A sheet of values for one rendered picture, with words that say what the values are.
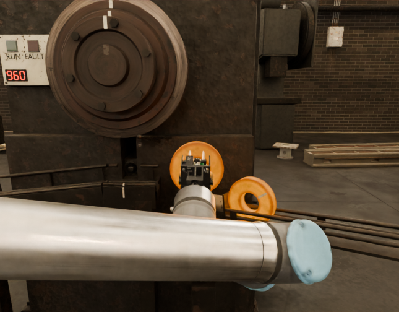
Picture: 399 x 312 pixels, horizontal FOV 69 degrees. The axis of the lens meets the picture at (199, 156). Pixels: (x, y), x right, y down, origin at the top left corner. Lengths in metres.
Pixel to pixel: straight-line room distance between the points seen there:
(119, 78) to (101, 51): 0.09
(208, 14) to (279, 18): 4.14
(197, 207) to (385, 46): 7.84
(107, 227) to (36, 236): 0.07
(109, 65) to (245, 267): 0.72
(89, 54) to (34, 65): 0.36
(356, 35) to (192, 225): 7.69
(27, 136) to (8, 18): 0.44
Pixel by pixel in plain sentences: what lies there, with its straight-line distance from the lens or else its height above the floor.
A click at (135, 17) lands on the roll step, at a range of 1.01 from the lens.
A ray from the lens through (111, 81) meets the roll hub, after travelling 0.95.
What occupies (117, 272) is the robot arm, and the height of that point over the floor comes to 0.85.
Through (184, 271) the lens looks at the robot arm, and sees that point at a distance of 0.39.
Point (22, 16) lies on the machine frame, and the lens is 1.36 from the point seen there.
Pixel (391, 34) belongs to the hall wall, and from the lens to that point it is 8.33.
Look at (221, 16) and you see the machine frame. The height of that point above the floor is 1.30.
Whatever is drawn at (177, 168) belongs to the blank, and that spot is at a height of 0.83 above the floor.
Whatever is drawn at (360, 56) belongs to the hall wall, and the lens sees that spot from 7.98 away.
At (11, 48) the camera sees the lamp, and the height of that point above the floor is 1.19.
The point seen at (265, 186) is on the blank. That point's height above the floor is 0.76.
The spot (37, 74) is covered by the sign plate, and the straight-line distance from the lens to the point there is 1.30.
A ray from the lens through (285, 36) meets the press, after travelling 5.30.
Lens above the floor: 1.05
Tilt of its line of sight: 13 degrees down
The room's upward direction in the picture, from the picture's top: straight up
